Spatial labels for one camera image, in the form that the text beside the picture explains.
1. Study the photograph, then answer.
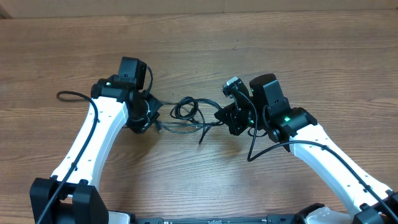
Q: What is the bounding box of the black USB cable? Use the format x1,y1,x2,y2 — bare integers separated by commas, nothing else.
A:
154,96,224,146

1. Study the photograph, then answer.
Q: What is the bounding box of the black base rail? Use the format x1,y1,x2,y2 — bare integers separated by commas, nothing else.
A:
132,214,305,224

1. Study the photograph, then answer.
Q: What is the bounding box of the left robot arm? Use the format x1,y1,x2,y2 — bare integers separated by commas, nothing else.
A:
30,57,162,224

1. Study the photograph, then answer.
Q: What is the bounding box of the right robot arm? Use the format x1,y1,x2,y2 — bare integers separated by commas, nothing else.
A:
215,73,397,223

